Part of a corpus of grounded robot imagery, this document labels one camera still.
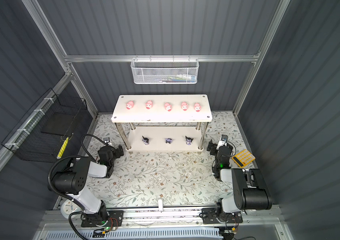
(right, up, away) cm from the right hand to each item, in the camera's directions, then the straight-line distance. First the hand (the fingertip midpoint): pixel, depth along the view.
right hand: (222, 142), depth 90 cm
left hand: (-70, -4, +6) cm, 70 cm away
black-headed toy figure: (-47, +1, +1) cm, 47 cm away
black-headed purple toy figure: (-33, +1, +3) cm, 33 cm away
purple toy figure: (-20, +1, +1) cm, 20 cm away
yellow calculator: (+15, -11, +3) cm, 19 cm away
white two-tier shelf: (-38, +13, +25) cm, 47 cm away
